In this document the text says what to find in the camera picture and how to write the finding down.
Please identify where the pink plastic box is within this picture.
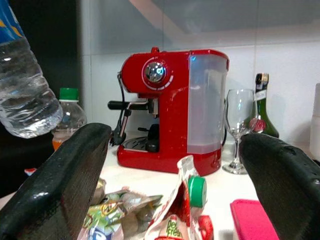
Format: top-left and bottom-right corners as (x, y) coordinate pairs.
(229, 198), (281, 240)

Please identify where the dark green wine bottle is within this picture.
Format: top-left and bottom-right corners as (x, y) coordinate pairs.
(243, 72), (280, 139)

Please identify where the small bottle green cap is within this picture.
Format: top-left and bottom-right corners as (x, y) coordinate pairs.
(51, 87), (88, 152)

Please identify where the white container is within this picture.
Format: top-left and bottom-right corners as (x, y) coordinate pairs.
(309, 82), (320, 161)

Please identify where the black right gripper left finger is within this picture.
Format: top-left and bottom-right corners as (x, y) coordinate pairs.
(0, 122), (113, 240)

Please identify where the clear water bottle blue label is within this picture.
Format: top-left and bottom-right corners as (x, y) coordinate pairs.
(0, 0), (64, 140)

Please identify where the red white pouch green cap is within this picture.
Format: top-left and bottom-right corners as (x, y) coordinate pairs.
(144, 154), (215, 240)

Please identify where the silver foil packet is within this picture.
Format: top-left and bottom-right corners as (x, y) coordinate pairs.
(92, 177), (109, 205)

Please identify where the clear wine glass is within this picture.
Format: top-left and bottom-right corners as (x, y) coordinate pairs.
(221, 88), (256, 175)

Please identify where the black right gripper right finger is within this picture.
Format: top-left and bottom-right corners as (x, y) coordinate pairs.
(238, 132), (320, 240)

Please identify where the red espresso machine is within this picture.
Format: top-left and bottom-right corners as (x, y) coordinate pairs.
(107, 46), (230, 177)

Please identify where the green snack bag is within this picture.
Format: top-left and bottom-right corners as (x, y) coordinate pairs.
(76, 188), (164, 240)

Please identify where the black fridge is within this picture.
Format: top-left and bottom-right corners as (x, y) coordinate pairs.
(0, 0), (84, 198)

